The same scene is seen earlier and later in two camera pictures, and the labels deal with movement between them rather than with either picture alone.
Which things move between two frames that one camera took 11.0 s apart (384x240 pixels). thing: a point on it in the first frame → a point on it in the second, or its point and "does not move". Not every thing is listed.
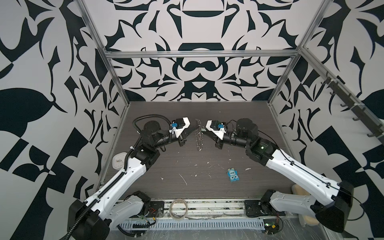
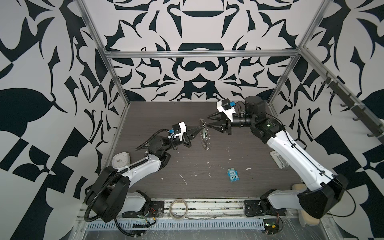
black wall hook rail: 360,112 does not move
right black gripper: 218,140 → 227,124
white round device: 118,160 does not move
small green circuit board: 271,226 does not move
